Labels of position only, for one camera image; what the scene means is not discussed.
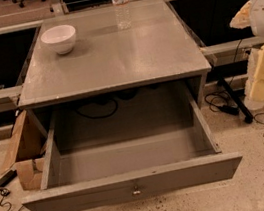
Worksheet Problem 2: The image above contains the grey wooden cabinet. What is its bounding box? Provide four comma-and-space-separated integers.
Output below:
3, 0, 220, 145

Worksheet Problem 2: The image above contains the brown cardboard box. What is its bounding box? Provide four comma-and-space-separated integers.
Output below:
0, 110, 46, 191

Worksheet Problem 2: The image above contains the grey top drawer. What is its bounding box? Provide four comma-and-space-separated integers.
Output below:
23, 82, 242, 211

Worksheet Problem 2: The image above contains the black table leg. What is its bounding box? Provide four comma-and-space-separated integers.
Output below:
218, 76, 254, 124

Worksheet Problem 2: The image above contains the black power adapter with cable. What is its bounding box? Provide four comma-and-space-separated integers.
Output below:
204, 91, 239, 116

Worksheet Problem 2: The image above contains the black device on floor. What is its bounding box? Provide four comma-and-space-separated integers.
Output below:
0, 169, 17, 187

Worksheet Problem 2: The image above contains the clear plastic water bottle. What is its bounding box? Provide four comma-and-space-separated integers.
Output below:
111, 0, 132, 30

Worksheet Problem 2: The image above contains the white ceramic bowl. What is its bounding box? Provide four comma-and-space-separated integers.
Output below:
41, 24, 77, 55

